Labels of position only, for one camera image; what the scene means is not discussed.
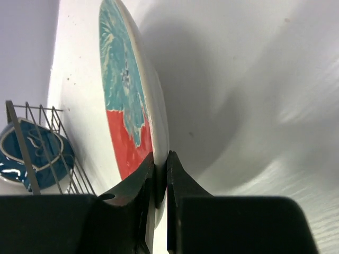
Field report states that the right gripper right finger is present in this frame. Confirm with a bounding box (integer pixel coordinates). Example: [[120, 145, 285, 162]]
[[166, 151, 213, 253]]

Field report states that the wire dish rack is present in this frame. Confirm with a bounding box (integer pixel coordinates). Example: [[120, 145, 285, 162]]
[[1, 100, 95, 195]]

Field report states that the white plate teal lettered rim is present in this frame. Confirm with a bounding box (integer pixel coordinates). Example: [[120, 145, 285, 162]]
[[1, 123, 26, 185]]

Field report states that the dark blue plate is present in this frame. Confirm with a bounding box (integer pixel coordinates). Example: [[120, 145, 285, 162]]
[[0, 119, 75, 192]]

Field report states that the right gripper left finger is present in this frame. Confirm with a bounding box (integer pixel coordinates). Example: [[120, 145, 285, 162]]
[[90, 153, 155, 253]]

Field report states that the red and teal plate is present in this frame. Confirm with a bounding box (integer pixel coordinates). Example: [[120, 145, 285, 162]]
[[98, 0, 170, 230]]

